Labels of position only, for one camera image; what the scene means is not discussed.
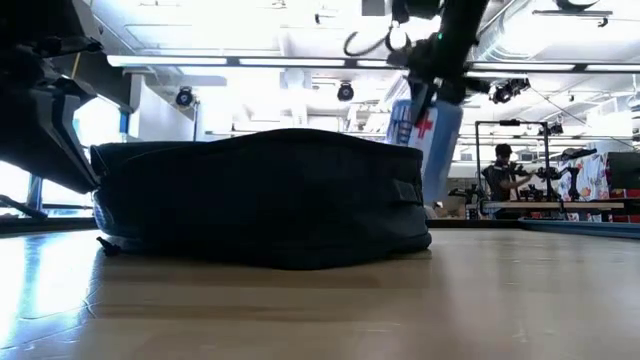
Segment blue first aid kit box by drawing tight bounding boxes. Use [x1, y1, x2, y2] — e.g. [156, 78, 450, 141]
[385, 98, 464, 205]

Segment dark blue backpack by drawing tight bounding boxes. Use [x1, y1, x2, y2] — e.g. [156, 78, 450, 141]
[89, 128, 433, 271]

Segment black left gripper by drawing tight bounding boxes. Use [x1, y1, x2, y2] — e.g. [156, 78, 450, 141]
[0, 0, 104, 195]

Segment black cable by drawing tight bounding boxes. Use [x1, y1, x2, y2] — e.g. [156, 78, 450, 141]
[0, 193, 50, 220]

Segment wooden background table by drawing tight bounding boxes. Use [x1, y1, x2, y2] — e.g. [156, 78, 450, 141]
[465, 200, 626, 211]

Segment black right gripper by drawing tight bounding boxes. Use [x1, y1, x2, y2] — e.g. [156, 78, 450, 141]
[407, 37, 491, 126]

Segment black ceiling spotlight cluster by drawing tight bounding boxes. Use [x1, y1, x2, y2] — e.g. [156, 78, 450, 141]
[489, 77, 532, 105]

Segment black background robot arms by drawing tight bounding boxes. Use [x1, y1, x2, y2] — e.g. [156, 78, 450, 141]
[509, 160, 581, 202]

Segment black monitor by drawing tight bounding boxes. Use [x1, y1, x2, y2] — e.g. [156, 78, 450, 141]
[606, 151, 640, 191]

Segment black background rig frame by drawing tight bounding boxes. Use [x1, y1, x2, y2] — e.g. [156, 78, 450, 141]
[473, 118, 552, 202]

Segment floral patterned cloth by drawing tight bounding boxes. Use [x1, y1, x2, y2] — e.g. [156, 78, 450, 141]
[557, 152, 610, 202]

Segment person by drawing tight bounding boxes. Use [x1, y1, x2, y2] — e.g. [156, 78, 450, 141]
[481, 143, 535, 220]

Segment red crate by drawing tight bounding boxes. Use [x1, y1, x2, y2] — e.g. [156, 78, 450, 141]
[610, 188, 640, 224]

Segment long ceiling light bar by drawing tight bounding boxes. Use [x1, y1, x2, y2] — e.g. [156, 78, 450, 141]
[106, 53, 640, 74]

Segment black aluminium table frame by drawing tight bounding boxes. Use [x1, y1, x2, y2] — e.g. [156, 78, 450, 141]
[0, 215, 522, 236]

